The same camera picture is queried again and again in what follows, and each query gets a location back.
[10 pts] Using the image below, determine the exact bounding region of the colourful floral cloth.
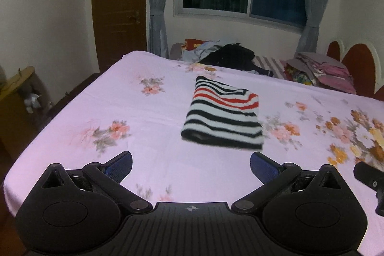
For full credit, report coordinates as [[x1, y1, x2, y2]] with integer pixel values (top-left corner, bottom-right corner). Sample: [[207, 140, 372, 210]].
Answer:
[[284, 64, 314, 86]]

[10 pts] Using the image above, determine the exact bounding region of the light clothes pile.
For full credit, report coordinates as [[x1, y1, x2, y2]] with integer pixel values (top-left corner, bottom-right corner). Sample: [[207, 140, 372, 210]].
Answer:
[[169, 40, 235, 64]]

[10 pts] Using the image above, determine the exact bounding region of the grey striped cloth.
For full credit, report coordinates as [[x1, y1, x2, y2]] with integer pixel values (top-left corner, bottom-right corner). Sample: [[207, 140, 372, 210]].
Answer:
[[252, 56, 286, 80]]

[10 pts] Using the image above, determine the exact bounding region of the red white headboard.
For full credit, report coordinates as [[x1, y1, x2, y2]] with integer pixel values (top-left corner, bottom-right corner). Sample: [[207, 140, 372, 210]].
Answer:
[[327, 40, 383, 101]]

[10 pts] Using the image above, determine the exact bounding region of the folded pink grey bedding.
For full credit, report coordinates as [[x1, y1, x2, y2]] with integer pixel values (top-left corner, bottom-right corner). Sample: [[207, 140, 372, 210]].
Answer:
[[286, 52, 357, 94]]

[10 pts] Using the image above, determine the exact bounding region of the pink floral bed sheet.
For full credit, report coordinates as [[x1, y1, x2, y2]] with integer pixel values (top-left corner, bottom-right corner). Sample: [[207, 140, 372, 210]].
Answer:
[[4, 52, 383, 255]]

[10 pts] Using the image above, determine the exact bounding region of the wooden side table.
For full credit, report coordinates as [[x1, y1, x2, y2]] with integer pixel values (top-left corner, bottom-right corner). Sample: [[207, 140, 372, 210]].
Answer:
[[0, 65, 55, 161]]

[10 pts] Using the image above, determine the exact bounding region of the striped knit sweater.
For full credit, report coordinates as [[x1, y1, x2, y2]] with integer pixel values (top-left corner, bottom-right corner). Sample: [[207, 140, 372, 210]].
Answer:
[[181, 76, 264, 151]]

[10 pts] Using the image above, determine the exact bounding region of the black garment pile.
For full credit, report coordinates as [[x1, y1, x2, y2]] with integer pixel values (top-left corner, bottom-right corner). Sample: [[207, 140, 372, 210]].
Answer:
[[200, 43, 273, 77]]

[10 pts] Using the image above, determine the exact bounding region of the brown wooden door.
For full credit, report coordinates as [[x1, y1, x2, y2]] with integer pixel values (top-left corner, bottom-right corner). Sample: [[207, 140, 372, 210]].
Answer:
[[92, 0, 146, 72]]

